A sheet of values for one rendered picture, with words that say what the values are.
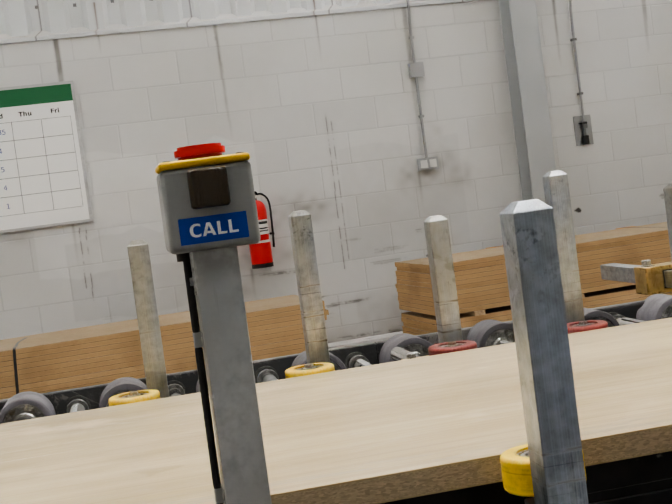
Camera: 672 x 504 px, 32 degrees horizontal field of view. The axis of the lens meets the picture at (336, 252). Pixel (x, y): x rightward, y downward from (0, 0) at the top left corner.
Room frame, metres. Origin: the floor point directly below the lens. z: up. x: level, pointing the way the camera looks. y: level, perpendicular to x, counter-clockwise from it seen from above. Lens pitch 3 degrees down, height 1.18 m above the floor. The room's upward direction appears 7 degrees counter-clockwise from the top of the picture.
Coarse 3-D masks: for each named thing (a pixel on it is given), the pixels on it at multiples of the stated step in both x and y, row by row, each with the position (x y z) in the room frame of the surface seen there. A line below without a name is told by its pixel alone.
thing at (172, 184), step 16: (192, 160) 0.90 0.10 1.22; (208, 160) 0.90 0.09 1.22; (224, 160) 0.90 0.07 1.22; (240, 160) 0.90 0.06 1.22; (160, 176) 0.89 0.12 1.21; (176, 176) 0.89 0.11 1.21; (240, 176) 0.90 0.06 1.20; (160, 192) 0.91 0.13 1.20; (176, 192) 0.89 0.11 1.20; (240, 192) 0.90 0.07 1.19; (160, 208) 0.96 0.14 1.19; (176, 208) 0.89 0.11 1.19; (192, 208) 0.90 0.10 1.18; (208, 208) 0.90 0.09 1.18; (224, 208) 0.90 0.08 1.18; (240, 208) 0.90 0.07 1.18; (256, 208) 0.91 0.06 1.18; (176, 224) 0.89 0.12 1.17; (256, 224) 0.90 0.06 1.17; (176, 240) 0.89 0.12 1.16; (224, 240) 0.90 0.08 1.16; (240, 240) 0.90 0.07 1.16; (256, 240) 0.90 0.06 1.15; (176, 256) 0.93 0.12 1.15
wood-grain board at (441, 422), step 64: (256, 384) 1.82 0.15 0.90; (320, 384) 1.74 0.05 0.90; (384, 384) 1.67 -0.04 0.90; (448, 384) 1.60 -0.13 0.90; (512, 384) 1.54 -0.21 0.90; (576, 384) 1.48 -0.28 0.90; (640, 384) 1.43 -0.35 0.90; (0, 448) 1.56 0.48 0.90; (64, 448) 1.50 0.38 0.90; (128, 448) 1.45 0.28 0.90; (192, 448) 1.40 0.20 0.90; (320, 448) 1.30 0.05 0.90; (384, 448) 1.26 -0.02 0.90; (448, 448) 1.22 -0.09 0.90; (640, 448) 1.20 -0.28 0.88
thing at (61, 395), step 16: (624, 304) 2.69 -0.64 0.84; (640, 304) 2.69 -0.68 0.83; (432, 336) 2.61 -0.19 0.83; (464, 336) 2.62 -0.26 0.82; (336, 352) 2.57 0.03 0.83; (352, 352) 2.57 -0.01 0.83; (368, 352) 2.58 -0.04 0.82; (256, 368) 2.54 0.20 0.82; (192, 384) 2.51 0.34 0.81; (0, 400) 2.45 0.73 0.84; (64, 400) 2.46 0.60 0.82; (96, 400) 2.47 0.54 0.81
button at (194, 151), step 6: (204, 144) 0.92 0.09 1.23; (210, 144) 0.92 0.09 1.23; (216, 144) 0.92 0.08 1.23; (180, 150) 0.92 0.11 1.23; (186, 150) 0.91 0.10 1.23; (192, 150) 0.91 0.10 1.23; (198, 150) 0.91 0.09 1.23; (204, 150) 0.91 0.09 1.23; (210, 150) 0.92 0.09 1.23; (216, 150) 0.92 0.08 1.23; (222, 150) 0.92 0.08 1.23; (174, 156) 0.93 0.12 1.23; (180, 156) 0.92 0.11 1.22; (186, 156) 0.92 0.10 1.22; (192, 156) 0.92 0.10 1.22; (198, 156) 0.91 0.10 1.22; (204, 156) 0.92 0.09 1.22
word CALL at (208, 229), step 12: (204, 216) 0.90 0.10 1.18; (216, 216) 0.90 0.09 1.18; (228, 216) 0.90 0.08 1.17; (240, 216) 0.90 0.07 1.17; (180, 228) 0.89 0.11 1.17; (192, 228) 0.89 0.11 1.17; (204, 228) 0.90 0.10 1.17; (216, 228) 0.90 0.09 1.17; (228, 228) 0.90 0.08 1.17; (240, 228) 0.90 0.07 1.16; (192, 240) 0.89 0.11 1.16; (204, 240) 0.90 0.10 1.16; (216, 240) 0.90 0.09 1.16
